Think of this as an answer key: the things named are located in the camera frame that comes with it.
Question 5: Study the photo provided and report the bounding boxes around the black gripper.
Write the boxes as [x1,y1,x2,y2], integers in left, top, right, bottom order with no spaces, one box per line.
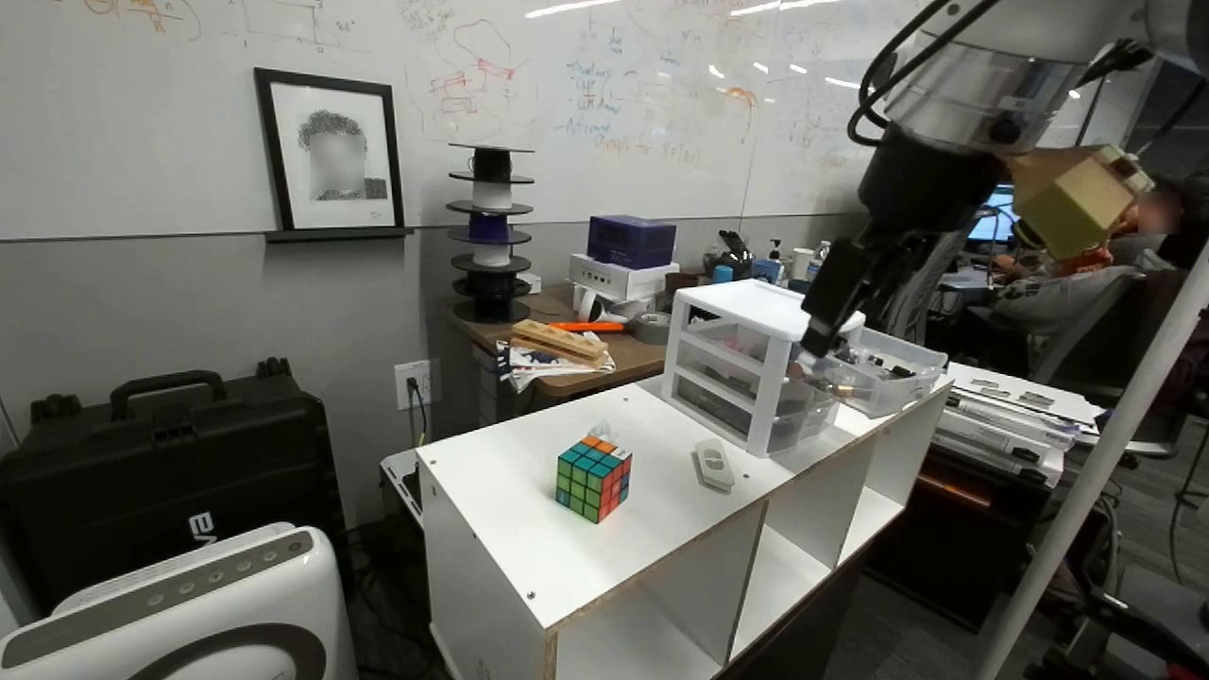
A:
[800,126,1011,367]

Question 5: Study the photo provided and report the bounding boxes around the white paper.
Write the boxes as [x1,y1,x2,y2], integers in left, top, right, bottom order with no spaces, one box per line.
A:
[686,440,743,498]

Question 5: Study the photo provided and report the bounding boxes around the grey chair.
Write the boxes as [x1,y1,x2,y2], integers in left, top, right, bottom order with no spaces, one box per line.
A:
[917,231,970,347]

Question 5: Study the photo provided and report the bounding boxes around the white bottle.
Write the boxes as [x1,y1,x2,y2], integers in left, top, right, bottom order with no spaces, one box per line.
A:
[786,242,822,292]

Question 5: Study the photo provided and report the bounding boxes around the blue container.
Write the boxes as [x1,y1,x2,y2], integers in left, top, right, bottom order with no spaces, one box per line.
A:
[707,252,786,289]

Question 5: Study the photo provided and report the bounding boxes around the lit blue monitor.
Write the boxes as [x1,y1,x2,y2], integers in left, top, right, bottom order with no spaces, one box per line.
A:
[962,182,1025,248]

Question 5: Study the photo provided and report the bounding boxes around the stack of white sheets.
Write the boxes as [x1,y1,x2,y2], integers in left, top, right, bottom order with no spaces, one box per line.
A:
[936,359,1106,489]

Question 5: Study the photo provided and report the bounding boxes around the seated person grey clothes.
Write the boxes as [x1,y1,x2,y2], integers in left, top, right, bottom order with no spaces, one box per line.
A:
[990,184,1188,383]

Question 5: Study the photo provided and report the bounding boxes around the orange object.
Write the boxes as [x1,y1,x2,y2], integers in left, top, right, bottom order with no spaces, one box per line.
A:
[1064,242,1126,277]

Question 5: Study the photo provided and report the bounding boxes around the dark blue box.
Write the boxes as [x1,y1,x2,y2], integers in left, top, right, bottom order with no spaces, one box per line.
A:
[584,211,680,271]

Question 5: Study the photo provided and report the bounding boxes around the brown wooden desk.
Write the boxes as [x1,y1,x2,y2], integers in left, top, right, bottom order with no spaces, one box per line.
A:
[446,285,671,428]

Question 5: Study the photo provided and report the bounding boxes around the white cardboard box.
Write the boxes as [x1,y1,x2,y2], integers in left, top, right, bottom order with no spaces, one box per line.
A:
[566,252,684,323]

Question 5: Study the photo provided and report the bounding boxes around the white slanted pole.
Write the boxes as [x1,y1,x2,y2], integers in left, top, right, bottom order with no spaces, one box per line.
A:
[975,242,1209,680]

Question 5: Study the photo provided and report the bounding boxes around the orange hand tool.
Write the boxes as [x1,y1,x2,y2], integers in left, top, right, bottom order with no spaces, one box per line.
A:
[550,315,632,341]

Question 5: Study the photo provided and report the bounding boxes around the tan wooden block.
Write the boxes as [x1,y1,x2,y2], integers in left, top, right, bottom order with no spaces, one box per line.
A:
[510,319,615,369]

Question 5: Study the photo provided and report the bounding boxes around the loose white papers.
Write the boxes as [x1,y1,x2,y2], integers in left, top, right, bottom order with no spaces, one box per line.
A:
[498,341,620,397]

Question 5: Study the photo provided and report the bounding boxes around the Rubik's cube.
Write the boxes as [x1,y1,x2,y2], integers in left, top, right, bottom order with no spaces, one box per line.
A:
[550,431,639,527]

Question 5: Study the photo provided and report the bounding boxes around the stack of filament spools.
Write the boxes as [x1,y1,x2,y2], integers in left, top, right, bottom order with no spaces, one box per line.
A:
[441,141,542,324]

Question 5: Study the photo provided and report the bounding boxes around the white cube shelf unit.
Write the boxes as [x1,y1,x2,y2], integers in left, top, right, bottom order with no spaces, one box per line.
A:
[413,363,957,680]

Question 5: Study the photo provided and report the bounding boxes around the black picture ledge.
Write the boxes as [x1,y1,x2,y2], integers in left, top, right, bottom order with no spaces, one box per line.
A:
[260,224,417,246]

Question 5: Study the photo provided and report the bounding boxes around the black framed picture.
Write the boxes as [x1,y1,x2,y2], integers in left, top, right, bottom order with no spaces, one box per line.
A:
[248,66,407,239]

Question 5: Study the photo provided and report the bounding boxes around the white air purifier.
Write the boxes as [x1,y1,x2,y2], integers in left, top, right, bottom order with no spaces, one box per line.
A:
[0,520,364,680]

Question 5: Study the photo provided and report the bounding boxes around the black hard carry case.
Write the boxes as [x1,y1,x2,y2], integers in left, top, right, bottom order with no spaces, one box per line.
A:
[0,355,349,612]

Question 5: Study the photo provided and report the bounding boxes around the wall whiteboard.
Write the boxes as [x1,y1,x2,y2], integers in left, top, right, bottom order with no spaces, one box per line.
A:
[0,0,1139,246]

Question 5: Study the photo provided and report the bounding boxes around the white wall outlet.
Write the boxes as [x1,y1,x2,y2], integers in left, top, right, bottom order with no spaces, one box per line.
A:
[393,359,435,417]

